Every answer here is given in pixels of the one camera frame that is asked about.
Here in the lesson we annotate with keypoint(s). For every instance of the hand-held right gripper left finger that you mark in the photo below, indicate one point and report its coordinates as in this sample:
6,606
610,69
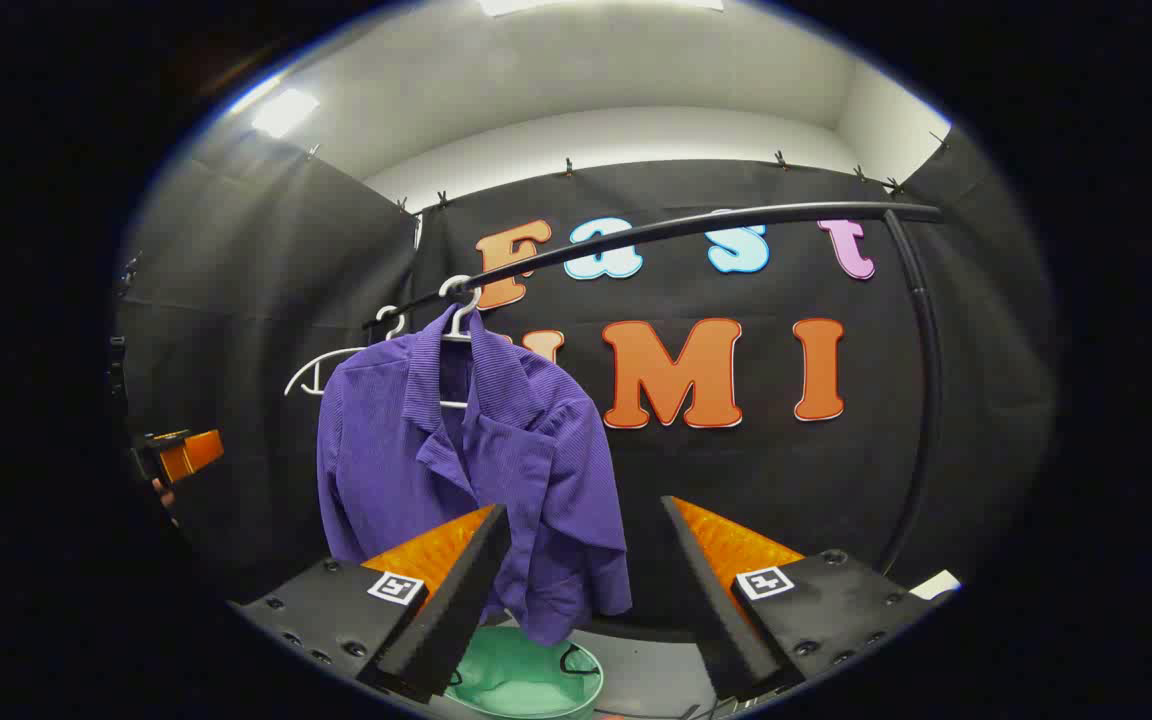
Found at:
456,610

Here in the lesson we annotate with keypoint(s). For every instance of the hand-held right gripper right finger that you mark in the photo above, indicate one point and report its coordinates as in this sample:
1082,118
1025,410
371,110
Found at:
711,610

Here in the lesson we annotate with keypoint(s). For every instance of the green laundry hamper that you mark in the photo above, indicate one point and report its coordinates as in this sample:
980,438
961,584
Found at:
516,680

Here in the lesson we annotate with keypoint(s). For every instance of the black backdrop cloth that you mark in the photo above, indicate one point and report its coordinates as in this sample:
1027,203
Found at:
736,480

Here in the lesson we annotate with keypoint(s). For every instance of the white clothes hanger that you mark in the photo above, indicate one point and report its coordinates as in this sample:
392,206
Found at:
476,297
336,353

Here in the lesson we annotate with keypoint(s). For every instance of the purple shirt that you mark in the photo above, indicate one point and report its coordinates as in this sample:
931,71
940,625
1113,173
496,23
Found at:
536,470

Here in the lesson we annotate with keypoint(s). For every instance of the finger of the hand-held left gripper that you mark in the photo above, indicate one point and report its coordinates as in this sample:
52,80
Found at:
191,452

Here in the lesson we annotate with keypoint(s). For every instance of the white paper piece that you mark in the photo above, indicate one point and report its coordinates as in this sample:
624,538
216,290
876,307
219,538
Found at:
936,583

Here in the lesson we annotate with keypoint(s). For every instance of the row of black clips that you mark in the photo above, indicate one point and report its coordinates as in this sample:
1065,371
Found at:
568,165

